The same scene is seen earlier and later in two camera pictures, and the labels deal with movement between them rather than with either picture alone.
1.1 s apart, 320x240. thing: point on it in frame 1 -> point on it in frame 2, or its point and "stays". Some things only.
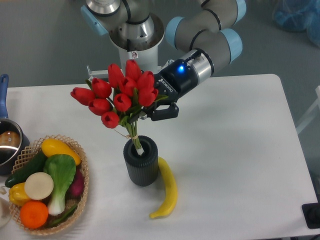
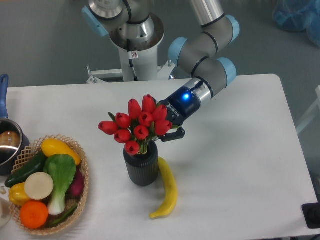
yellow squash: (52, 146) stays
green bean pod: (63, 217) stays
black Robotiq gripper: (173, 81) -> (180, 105)
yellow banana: (172, 189) stays
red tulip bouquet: (120, 98) -> (140, 126)
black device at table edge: (311, 212) stays
